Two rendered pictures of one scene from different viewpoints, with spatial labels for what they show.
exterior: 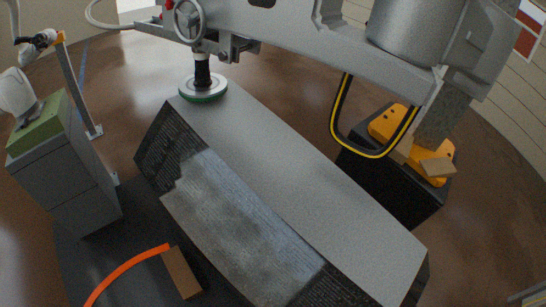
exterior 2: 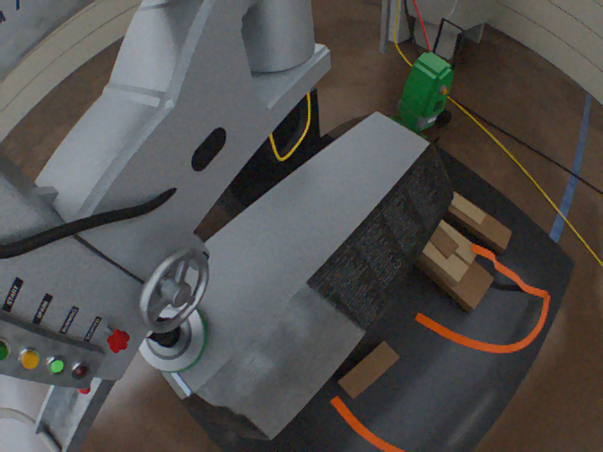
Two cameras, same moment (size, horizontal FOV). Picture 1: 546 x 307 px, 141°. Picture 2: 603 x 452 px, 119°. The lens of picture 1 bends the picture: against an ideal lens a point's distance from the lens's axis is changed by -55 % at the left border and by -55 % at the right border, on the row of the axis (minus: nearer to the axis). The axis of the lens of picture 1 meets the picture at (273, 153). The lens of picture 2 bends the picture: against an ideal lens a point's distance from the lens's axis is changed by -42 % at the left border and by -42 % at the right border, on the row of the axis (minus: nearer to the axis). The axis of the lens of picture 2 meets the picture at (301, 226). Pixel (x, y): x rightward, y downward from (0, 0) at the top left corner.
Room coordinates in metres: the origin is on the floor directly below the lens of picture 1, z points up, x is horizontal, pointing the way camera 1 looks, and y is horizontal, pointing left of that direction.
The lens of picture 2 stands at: (0.34, 0.40, 1.60)
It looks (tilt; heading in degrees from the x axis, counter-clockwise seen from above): 61 degrees down; 285
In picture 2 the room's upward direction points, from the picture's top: 11 degrees counter-clockwise
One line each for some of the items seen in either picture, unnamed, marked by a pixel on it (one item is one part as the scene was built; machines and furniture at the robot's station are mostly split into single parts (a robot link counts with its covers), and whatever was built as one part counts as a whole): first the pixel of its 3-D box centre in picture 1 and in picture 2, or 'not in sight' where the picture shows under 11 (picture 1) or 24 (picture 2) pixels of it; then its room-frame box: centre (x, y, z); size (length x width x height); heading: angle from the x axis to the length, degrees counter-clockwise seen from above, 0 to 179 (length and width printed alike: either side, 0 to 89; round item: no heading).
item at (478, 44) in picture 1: (463, 35); not in sight; (0.77, -0.61, 1.37); 0.74 x 0.34 x 0.25; 126
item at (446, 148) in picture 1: (417, 137); not in sight; (0.89, -0.77, 0.76); 0.49 x 0.49 x 0.05; 50
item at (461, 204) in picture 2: not in sight; (467, 208); (-0.46, -0.58, 0.09); 0.25 x 0.10 x 0.01; 143
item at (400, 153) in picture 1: (400, 145); not in sight; (0.73, -0.57, 0.81); 0.20 x 0.10 x 0.05; 148
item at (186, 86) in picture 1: (202, 83); (168, 333); (0.77, 0.35, 0.88); 0.21 x 0.21 x 0.01
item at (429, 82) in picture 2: not in sight; (431, 75); (-0.29, -1.48, 0.43); 0.35 x 0.35 x 0.87; 35
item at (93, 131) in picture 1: (74, 88); not in sight; (1.08, 1.85, 0.54); 0.20 x 0.20 x 1.09; 50
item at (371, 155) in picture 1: (372, 112); (286, 111); (0.50, -0.25, 1.06); 0.23 x 0.03 x 0.32; 66
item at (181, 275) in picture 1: (182, 273); (367, 369); (0.16, 0.37, 0.07); 0.30 x 0.12 x 0.12; 45
